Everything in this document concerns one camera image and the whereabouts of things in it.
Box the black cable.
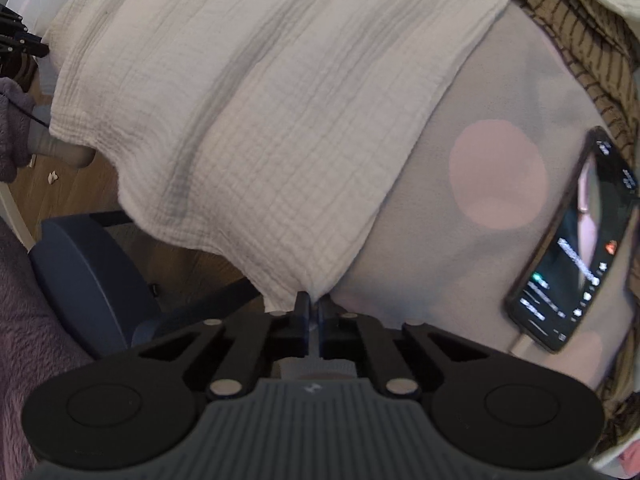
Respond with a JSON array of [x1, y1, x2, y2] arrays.
[[0, 94, 52, 129]]

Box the black smartphone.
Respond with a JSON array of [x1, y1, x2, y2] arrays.
[[504, 126, 640, 356]]

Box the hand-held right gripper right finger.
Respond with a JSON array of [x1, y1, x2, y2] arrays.
[[316, 294, 493, 401]]

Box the grey rounded object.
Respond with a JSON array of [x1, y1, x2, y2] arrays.
[[27, 124, 97, 169]]

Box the white curved rail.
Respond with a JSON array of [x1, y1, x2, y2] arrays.
[[0, 180, 37, 252]]

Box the purple fleece robe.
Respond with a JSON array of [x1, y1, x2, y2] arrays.
[[0, 220, 98, 480]]

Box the person's left forearm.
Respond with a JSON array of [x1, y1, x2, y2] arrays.
[[0, 77, 38, 183]]

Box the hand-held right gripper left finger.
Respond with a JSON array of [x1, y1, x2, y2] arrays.
[[137, 291, 313, 402]]

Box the white muslin garment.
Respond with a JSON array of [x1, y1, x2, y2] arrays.
[[40, 0, 546, 313]]

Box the grey pink-dotted bedspread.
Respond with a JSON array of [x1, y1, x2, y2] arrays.
[[0, 0, 640, 396]]

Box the brown striped garment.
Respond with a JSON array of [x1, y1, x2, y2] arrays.
[[515, 0, 640, 441]]

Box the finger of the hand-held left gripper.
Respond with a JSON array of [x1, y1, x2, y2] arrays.
[[0, 5, 29, 32], [0, 32, 51, 59]]

